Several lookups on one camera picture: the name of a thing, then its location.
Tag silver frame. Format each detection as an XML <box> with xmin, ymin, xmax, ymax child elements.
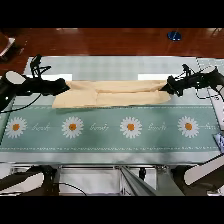
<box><xmin>0</xmin><ymin>162</ymin><xmax>224</xmax><ymax>197</ymax></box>

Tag black cable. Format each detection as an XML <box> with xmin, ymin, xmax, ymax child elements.
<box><xmin>53</xmin><ymin>181</ymin><xmax>88</xmax><ymax>197</ymax></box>
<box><xmin>0</xmin><ymin>93</ymin><xmax>43</xmax><ymax>115</ymax></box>

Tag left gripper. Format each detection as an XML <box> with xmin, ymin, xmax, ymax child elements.
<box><xmin>49</xmin><ymin>77</ymin><xmax>71</xmax><ymax>97</ymax></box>

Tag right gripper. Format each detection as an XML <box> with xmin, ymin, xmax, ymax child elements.
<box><xmin>159</xmin><ymin>75</ymin><xmax>183</xmax><ymax>98</ymax></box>

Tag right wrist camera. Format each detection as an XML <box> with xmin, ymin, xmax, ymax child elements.
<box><xmin>179</xmin><ymin>63</ymin><xmax>196</xmax><ymax>79</ymax></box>

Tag cream shirt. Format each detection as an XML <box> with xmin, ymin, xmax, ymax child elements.
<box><xmin>51</xmin><ymin>79</ymin><xmax>172</xmax><ymax>109</ymax></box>

